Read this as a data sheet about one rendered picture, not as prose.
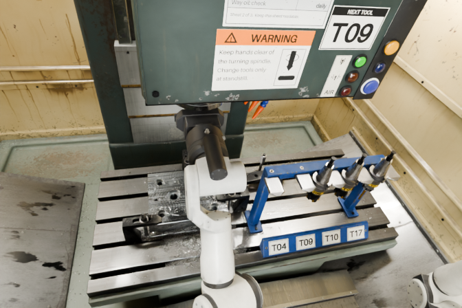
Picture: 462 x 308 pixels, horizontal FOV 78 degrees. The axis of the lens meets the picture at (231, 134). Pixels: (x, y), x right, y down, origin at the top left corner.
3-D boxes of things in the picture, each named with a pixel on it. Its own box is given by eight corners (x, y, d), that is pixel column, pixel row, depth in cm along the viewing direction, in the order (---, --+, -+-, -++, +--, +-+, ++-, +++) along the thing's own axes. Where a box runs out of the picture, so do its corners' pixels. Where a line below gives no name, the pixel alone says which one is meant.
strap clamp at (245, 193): (246, 210, 119) (251, 189, 109) (215, 214, 116) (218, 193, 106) (244, 203, 122) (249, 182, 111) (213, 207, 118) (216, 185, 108)
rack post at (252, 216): (262, 232, 113) (280, 187, 93) (249, 234, 112) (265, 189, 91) (256, 210, 120) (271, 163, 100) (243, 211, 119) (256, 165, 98)
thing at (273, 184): (286, 195, 89) (287, 194, 89) (270, 197, 88) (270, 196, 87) (278, 177, 94) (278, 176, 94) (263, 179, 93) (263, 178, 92)
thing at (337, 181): (347, 188, 95) (348, 185, 94) (333, 189, 93) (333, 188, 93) (337, 171, 99) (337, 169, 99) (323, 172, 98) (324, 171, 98)
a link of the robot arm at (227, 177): (231, 161, 69) (243, 201, 61) (186, 164, 67) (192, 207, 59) (238, 126, 62) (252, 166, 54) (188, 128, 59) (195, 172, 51)
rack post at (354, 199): (358, 216, 124) (393, 173, 103) (347, 218, 122) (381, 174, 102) (346, 196, 131) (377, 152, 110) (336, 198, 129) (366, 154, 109)
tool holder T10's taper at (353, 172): (351, 168, 99) (360, 155, 94) (360, 178, 96) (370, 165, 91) (342, 172, 97) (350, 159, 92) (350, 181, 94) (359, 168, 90)
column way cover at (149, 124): (227, 139, 149) (241, 47, 113) (130, 146, 137) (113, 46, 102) (225, 132, 152) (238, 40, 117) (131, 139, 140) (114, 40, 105)
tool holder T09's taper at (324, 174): (325, 172, 96) (333, 159, 91) (331, 183, 93) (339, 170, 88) (313, 173, 95) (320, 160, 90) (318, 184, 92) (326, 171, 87)
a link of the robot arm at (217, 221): (224, 159, 63) (227, 219, 64) (183, 163, 61) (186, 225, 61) (232, 164, 57) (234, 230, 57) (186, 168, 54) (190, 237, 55)
